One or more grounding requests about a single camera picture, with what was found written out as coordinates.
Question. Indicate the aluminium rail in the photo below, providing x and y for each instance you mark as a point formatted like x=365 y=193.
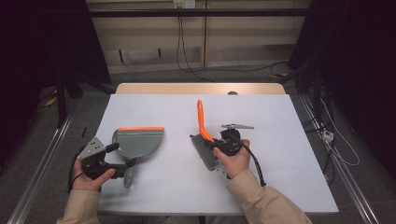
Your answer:
x=351 y=189
x=40 y=168

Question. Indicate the dark round table grommet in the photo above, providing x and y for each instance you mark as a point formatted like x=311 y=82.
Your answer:
x=232 y=92

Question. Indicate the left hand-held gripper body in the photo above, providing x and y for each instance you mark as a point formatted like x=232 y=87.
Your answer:
x=91 y=149

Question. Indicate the black metal stand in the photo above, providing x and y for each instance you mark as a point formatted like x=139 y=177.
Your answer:
x=61 y=102

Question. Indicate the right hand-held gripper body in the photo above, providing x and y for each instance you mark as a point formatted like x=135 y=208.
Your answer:
x=232 y=141

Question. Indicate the black wall bracket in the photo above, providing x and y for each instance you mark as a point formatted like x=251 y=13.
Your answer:
x=159 y=52
x=121 y=56

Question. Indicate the white wall socket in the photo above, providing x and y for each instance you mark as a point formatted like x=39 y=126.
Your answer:
x=184 y=3

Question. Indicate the wooden table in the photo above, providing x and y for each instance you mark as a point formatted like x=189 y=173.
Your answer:
x=186 y=88

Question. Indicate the person's left hand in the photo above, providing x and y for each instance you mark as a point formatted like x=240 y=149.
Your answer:
x=88 y=183

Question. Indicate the person's right hand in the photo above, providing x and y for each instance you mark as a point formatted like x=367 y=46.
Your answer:
x=236 y=163

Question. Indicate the white table cover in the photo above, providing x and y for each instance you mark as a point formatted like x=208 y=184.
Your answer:
x=202 y=109

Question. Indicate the white power plug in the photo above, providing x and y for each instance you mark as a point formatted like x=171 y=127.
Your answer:
x=328 y=135

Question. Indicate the black curtain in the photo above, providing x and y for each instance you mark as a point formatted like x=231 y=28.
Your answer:
x=358 y=62
x=46 y=40

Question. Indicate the small black floor stick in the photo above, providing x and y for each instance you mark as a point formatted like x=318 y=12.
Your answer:
x=84 y=132

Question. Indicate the small green mung beans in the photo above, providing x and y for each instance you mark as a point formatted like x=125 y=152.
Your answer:
x=217 y=169

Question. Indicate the yellow tape piece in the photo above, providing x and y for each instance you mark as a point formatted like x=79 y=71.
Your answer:
x=51 y=101

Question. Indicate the black horizontal bar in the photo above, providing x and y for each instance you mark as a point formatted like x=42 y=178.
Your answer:
x=202 y=12

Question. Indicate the grey dustpan with orange edge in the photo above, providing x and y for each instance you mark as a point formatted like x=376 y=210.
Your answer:
x=140 y=143

